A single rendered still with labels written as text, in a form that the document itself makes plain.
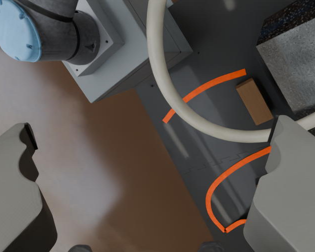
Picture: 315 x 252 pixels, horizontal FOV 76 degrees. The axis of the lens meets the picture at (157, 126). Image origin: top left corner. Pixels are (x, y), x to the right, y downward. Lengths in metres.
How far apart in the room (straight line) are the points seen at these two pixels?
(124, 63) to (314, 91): 0.76
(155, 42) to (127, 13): 0.49
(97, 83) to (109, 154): 1.35
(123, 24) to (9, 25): 0.38
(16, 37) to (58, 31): 0.10
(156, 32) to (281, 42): 0.68
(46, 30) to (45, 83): 1.80
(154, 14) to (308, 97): 0.78
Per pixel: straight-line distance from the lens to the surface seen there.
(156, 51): 0.40
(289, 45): 0.98
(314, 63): 0.96
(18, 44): 0.67
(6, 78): 2.88
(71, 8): 0.68
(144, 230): 2.63
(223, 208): 2.11
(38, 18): 0.66
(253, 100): 1.53
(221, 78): 1.61
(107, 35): 0.81
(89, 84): 0.98
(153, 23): 0.39
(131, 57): 0.86
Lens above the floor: 1.62
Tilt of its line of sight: 62 degrees down
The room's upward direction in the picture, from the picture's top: 135 degrees counter-clockwise
